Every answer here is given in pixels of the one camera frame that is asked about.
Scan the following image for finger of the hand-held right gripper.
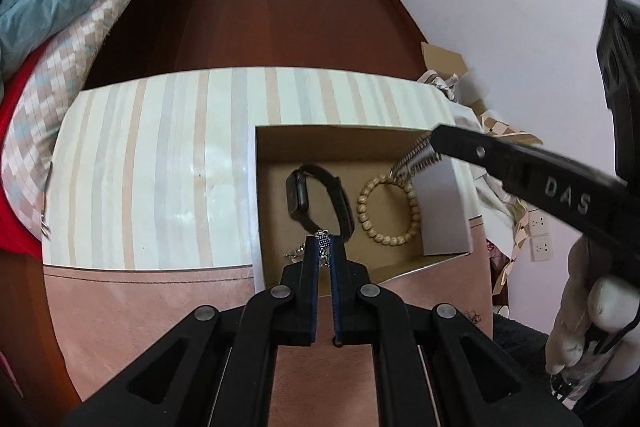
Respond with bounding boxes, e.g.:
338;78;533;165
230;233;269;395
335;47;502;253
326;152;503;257
429;123;632;239

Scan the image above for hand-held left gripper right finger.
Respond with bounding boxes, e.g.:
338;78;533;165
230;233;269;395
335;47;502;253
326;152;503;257
327;237;585;427

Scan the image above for black smartwatch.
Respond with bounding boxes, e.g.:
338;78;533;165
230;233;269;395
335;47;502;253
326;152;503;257
285;163;357;239

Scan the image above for cardboard box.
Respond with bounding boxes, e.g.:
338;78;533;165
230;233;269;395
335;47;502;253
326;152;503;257
247;123;475;294

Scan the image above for silver pendant necklace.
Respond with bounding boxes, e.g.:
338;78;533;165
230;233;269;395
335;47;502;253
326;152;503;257
283;229;335;267

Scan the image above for pink table mat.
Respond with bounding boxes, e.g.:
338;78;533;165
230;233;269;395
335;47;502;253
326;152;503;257
42;216;497;427

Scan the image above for red bedsheet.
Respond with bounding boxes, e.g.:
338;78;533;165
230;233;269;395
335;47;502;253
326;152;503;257
0;52;51;259

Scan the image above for wooden bead bracelet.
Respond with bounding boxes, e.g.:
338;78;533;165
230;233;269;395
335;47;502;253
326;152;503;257
356;174;422;248

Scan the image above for dark cloth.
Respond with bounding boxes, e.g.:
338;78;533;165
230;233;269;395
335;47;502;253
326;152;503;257
492;313;553;360

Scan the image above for brown cardboard carton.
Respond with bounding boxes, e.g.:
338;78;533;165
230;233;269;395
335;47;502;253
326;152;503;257
419;41;477;84

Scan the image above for patterned paper bag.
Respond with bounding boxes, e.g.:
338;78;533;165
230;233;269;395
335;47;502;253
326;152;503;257
479;109;547;310

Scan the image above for white wall socket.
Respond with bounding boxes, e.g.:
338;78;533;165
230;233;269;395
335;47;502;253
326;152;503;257
529;212;554;264

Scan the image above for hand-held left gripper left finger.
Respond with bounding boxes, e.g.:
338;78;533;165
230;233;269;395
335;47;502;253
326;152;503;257
62;248;321;427

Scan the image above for person's right hand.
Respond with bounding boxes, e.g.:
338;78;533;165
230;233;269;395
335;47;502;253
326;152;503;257
544;234;640;380

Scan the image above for striped table cover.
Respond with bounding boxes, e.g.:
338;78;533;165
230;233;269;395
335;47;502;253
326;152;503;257
42;67;473;272

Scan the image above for silver metal bracelet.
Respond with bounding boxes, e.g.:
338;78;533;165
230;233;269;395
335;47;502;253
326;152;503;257
389;131;444;186

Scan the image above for checkered quilt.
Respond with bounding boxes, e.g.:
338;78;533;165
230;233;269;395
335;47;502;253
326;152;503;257
0;0;212;230

